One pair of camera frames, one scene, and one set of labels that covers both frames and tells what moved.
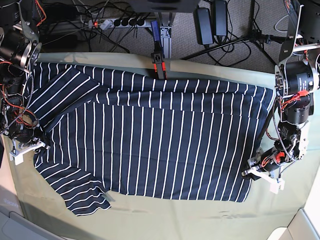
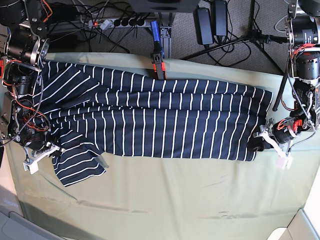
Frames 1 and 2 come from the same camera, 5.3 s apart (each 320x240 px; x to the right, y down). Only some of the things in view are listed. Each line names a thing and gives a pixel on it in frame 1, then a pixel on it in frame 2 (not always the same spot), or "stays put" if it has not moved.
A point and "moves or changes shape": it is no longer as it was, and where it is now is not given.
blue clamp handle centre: (158, 48) stays put
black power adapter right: (221, 18) stays put
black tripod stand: (254, 35) stays put
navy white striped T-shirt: (142, 129) moves or changes shape
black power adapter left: (204, 26) stays put
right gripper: (265, 163) -> (280, 134)
